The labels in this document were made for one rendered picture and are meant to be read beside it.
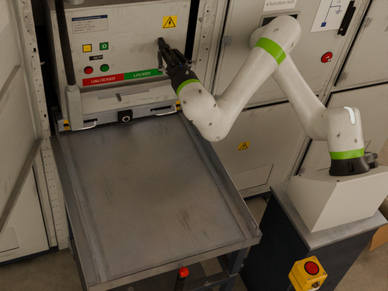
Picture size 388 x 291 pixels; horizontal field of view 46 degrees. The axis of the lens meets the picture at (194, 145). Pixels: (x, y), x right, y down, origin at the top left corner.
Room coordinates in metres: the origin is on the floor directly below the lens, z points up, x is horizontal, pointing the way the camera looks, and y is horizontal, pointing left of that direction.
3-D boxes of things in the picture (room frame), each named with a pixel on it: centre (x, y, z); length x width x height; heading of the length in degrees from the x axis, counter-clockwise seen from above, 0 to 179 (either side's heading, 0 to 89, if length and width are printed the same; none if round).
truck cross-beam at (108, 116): (1.40, 0.32, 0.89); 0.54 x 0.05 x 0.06; 119
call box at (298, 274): (0.80, -0.45, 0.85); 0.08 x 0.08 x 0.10; 29
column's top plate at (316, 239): (1.21, -0.59, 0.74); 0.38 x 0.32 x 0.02; 120
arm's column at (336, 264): (1.21, -0.59, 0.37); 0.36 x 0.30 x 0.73; 120
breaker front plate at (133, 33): (1.39, 0.31, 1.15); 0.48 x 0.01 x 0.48; 119
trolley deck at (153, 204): (1.08, 0.14, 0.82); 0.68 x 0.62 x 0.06; 29
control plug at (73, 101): (1.22, 0.46, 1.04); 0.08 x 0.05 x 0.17; 29
